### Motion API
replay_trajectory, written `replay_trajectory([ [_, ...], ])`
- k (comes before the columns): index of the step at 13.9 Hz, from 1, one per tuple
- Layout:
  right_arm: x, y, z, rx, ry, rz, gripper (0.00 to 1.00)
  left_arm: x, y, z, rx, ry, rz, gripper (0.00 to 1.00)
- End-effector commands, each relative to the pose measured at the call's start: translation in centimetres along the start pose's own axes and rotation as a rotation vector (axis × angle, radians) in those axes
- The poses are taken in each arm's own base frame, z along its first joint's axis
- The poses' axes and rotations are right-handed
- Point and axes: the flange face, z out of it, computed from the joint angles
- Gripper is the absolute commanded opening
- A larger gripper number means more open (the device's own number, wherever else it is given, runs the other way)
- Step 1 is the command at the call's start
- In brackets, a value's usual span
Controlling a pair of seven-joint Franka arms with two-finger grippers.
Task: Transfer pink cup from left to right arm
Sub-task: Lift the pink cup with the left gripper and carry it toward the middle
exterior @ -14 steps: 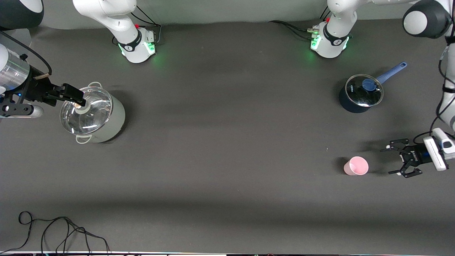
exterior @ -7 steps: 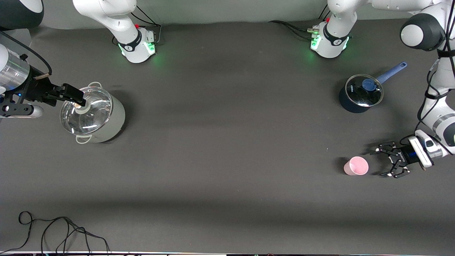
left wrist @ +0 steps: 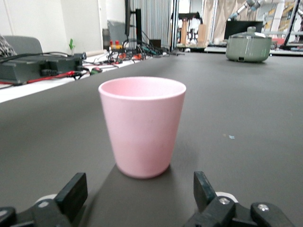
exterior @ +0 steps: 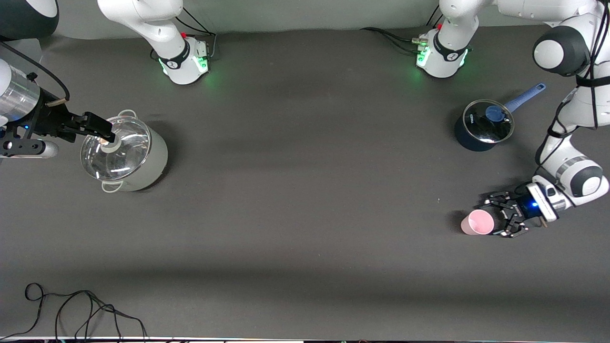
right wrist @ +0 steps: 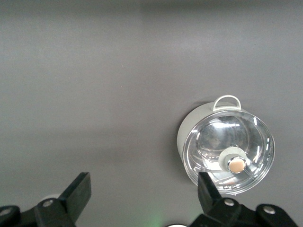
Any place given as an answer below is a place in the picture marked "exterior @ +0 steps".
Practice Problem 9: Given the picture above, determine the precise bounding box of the pink plastic cup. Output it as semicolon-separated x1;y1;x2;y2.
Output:
460;209;496;236

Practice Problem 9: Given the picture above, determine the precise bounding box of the glass lid with beige knob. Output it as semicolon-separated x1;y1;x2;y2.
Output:
80;116;152;182

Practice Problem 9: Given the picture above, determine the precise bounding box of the black left arm base cable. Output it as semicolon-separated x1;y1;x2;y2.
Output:
360;27;421;54

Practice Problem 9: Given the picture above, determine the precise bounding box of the grey-green two-handled stockpot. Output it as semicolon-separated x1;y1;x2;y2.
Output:
80;110;169;193

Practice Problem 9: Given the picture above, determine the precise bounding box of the dark blue saucepan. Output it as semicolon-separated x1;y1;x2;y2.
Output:
454;83;547;152

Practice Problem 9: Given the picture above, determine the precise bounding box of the dark grey table mat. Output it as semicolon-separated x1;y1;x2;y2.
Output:
0;19;610;340

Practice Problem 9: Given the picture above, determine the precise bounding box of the glass lid with blue knob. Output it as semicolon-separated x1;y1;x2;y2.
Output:
463;99;515;144

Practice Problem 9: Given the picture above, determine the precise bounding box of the black right arm base cable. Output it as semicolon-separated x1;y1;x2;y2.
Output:
174;7;218;60

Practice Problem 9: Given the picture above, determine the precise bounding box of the thin black loose cable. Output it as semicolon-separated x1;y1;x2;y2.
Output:
0;282;148;342

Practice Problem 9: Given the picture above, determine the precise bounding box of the black arm base cable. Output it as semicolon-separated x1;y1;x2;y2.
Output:
174;7;218;60
360;27;421;54

